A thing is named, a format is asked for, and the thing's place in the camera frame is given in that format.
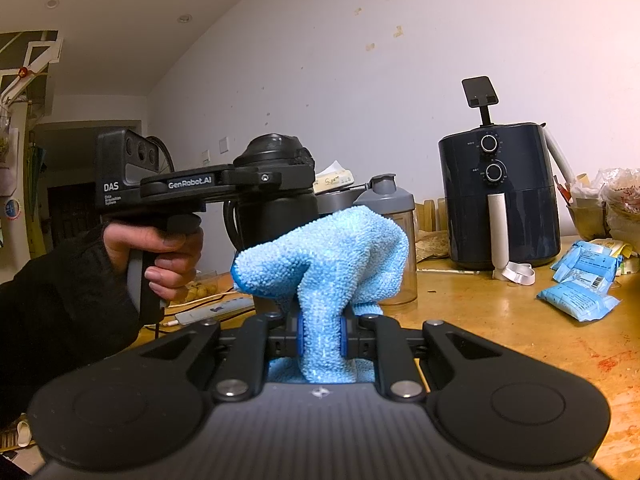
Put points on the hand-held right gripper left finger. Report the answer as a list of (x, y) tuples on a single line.
[(300, 336)]

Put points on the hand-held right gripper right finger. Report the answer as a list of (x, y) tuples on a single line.
[(345, 336)]

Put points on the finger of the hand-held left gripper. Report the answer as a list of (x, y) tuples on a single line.
[(272, 178)]

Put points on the black water bottle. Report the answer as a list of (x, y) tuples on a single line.
[(280, 220)]

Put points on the blue microfibre cloth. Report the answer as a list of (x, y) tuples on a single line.
[(330, 250)]

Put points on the person's left forearm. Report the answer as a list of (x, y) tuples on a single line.
[(55, 310)]

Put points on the person's left hand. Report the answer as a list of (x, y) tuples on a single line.
[(150, 245)]

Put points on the white tissue pack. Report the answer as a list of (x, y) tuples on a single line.
[(336, 177)]

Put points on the white power strip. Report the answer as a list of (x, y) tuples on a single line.
[(215, 310)]

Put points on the grey-lidded shaker bottle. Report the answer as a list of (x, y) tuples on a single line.
[(395, 200)]

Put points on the wooden chair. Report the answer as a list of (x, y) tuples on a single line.
[(434, 215)]

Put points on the dark blue air fryer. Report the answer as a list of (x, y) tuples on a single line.
[(500, 175)]

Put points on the black phone stand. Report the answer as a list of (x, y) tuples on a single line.
[(480, 91)]

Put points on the blue packet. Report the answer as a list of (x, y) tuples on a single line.
[(585, 260), (580, 300)]

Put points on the clear plastic bag of food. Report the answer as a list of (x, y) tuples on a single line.
[(620, 205)]

